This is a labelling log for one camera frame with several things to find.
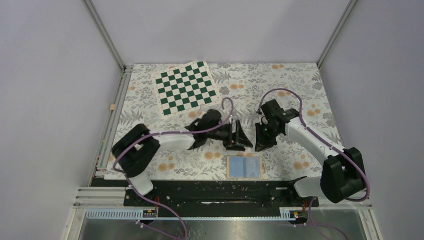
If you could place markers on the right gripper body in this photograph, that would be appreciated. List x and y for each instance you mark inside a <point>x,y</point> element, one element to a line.
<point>269,126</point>

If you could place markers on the green white chessboard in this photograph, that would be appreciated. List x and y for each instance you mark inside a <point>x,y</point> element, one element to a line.
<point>185,88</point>

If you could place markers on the floral tablecloth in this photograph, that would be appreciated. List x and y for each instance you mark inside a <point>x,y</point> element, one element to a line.
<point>246,85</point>

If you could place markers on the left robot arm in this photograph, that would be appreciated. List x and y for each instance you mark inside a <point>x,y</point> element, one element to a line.
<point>137,148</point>

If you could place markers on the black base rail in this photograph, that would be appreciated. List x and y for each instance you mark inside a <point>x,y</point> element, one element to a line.
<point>185,196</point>

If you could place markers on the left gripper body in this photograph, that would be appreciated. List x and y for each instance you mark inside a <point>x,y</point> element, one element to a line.
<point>231,137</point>

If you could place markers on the clear plastic card box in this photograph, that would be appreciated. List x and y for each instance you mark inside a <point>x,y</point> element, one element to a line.
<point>211,116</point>

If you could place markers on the white slotted cable duct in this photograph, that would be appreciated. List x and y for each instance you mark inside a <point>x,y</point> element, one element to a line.
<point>149,214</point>

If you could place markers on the beige card holder wallet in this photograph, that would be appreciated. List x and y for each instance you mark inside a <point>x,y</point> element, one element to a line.
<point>244,167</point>

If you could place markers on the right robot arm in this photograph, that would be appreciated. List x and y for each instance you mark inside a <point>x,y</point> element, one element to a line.
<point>342,169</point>

